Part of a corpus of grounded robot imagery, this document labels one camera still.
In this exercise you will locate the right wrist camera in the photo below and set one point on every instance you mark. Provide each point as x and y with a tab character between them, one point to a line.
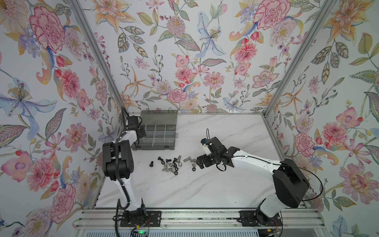
206	148

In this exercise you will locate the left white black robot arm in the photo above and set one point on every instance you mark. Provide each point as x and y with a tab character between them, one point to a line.
118	163

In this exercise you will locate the black socket screw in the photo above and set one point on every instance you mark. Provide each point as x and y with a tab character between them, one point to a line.
161	160

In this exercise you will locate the left aluminium corner post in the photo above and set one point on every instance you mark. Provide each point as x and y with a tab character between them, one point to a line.
79	14

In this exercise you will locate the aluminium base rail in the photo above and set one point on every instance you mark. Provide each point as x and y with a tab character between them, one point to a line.
301	218

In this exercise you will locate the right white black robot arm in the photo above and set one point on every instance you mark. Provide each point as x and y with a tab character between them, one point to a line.
289	181

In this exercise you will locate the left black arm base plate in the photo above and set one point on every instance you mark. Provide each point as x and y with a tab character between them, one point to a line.
138	218

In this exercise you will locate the aluminium corner post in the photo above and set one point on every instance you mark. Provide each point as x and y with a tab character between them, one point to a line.
79	14
300	54

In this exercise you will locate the right aluminium corner post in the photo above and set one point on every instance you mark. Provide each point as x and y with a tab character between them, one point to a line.
300	54

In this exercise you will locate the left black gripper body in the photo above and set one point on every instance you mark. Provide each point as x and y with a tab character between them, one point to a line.
141	132

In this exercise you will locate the short silver hex bolt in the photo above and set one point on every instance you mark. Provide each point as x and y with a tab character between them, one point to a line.
186	159

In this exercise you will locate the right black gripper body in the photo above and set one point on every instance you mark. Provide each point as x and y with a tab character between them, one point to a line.
216	158

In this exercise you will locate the grey plastic organizer box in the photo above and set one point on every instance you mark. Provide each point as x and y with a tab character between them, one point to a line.
160	129

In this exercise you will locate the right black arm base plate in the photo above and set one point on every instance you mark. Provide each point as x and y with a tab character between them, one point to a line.
251	218

